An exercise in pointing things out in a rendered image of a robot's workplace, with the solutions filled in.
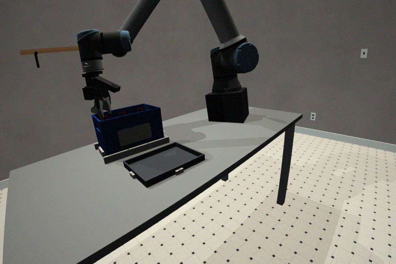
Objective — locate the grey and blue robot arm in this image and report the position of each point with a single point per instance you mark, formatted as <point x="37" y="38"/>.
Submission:
<point x="234" y="55"/>

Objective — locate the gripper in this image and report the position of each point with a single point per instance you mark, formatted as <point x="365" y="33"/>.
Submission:
<point x="99" y="94"/>

